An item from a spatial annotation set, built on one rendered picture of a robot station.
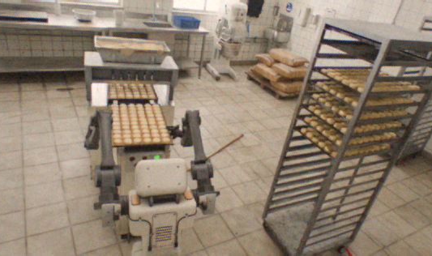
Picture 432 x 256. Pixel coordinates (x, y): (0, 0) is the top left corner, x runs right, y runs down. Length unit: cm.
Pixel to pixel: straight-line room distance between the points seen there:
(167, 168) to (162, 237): 30
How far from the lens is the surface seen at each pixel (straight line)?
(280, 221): 283
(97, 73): 267
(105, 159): 149
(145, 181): 130
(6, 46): 584
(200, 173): 149
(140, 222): 135
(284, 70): 559
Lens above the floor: 204
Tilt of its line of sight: 29 degrees down
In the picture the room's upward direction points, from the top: 10 degrees clockwise
